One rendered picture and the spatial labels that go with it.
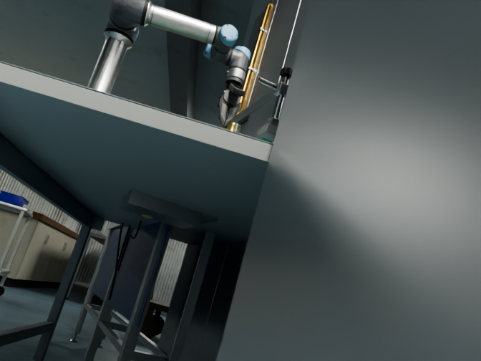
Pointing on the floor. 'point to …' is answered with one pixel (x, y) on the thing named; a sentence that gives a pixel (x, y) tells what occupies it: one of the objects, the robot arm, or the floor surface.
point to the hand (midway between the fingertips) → (225, 122)
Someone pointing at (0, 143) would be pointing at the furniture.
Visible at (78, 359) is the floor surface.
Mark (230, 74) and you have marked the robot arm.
